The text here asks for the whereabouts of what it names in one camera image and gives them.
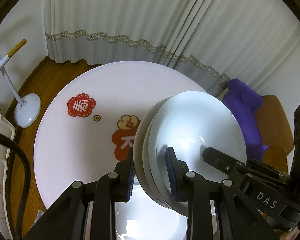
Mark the grey-rimmed white plate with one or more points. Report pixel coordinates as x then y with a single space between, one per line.
143 218

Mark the white bowl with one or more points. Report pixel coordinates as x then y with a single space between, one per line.
190 122
137 152
147 159

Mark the white plastic stool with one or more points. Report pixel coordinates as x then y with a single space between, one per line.
8 130

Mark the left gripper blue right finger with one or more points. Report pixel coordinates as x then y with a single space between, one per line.
176 170

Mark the grey curtain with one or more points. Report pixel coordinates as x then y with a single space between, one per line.
210 41

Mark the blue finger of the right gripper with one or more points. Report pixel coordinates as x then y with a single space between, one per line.
223 162
260 169

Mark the brown armchair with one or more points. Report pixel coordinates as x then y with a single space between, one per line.
275 131

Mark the purple cloth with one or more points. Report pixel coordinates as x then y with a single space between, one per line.
243 102

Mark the round pink table mat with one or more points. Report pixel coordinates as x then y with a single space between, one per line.
91 123

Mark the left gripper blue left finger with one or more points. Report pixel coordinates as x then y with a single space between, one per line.
125 169

